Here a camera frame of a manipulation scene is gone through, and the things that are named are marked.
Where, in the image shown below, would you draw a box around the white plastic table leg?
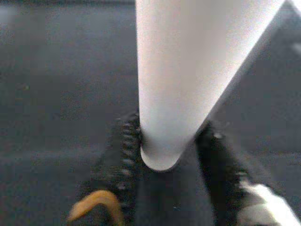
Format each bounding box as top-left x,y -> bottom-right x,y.
135,0 -> 289,172

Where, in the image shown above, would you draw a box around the yellow rubber band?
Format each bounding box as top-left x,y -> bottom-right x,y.
67,189 -> 125,226

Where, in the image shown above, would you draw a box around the black tablecloth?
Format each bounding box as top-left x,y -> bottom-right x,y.
0,0 -> 301,226

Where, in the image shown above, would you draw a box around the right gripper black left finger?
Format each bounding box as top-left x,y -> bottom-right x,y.
110,116 -> 144,226

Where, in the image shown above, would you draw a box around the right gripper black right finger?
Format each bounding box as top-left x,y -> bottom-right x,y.
194,121 -> 261,226

